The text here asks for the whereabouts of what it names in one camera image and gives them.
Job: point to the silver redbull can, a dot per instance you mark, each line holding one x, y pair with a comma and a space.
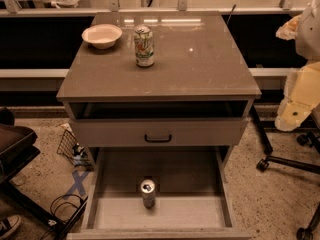
148, 191

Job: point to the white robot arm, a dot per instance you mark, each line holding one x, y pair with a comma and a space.
302, 87

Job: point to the grey drawer cabinet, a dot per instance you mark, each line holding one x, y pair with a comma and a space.
198, 73

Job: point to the closed top drawer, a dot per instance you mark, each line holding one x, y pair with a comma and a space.
130, 133

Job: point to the green white soda can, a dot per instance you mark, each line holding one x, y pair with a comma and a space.
144, 45

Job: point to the open middle drawer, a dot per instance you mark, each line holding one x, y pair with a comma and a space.
191, 200

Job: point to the white paper bowl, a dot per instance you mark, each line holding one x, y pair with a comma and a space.
102, 36

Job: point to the black office chair base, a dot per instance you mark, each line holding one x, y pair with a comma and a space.
313, 141

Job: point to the black chair at left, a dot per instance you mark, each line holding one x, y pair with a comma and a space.
17, 150

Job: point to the sneaker shoe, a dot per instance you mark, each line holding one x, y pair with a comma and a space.
9, 225

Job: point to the black drawer handle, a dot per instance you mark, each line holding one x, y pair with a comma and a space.
165, 139

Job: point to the black wire basket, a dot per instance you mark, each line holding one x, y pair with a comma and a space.
72, 151

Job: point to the metal railing frame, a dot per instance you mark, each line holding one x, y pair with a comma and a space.
166, 4

